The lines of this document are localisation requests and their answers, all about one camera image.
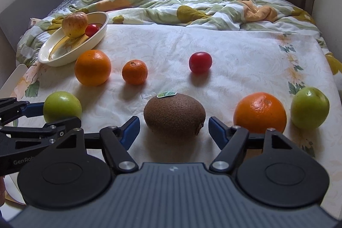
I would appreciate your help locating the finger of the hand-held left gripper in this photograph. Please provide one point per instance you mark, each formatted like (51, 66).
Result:
(61, 125)
(34, 109)

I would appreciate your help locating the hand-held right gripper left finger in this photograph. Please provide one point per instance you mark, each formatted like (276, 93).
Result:
(131, 129)

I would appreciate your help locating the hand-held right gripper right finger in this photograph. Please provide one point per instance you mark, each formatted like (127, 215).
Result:
(216, 129)

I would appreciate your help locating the green apple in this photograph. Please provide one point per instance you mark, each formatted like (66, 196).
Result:
(310, 107)
(62, 105)

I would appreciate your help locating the brown kiwi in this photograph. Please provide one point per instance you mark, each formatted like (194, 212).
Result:
(173, 115)

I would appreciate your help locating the large orange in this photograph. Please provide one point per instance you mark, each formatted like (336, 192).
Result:
(259, 113)
(92, 67)

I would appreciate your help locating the small mandarin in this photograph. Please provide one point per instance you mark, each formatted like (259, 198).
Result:
(135, 72)

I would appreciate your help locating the white oval bowl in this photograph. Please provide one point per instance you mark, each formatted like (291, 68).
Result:
(61, 49)

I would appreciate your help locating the red tomato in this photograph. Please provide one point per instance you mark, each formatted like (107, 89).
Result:
(92, 29)
(200, 62)

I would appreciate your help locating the small pink box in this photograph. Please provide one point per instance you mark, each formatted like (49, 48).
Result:
(34, 22)

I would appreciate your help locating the cream floral bed sheet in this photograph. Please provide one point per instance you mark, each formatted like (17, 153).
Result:
(240, 43)

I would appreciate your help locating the yellow red apple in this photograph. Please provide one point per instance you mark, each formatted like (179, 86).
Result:
(74, 23)

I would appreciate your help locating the floral striped blanket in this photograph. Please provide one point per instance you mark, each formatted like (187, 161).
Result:
(187, 3)

